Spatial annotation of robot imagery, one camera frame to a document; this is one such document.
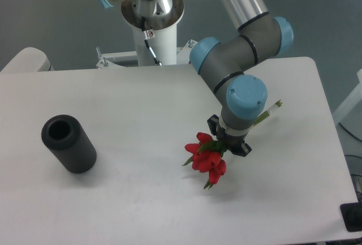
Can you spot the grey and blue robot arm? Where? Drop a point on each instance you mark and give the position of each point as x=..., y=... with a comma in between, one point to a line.
x=222, y=66

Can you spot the black device at table edge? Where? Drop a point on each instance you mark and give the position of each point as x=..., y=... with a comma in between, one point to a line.
x=351, y=213

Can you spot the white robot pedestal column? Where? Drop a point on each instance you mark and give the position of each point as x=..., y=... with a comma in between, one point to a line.
x=154, y=28

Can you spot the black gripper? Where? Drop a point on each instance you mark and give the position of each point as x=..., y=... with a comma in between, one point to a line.
x=234, y=139

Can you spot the white furniture at right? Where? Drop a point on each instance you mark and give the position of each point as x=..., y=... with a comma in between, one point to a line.
x=348, y=103

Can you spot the white side table left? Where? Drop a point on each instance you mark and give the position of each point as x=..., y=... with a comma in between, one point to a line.
x=28, y=60

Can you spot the black ribbed cylindrical vase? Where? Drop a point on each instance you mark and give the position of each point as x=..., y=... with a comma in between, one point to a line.
x=64, y=136

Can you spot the red tulip bouquet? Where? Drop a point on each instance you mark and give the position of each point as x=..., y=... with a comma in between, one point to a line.
x=207, y=156

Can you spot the white metal base frame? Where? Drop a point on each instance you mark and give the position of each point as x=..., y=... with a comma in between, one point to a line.
x=129, y=58

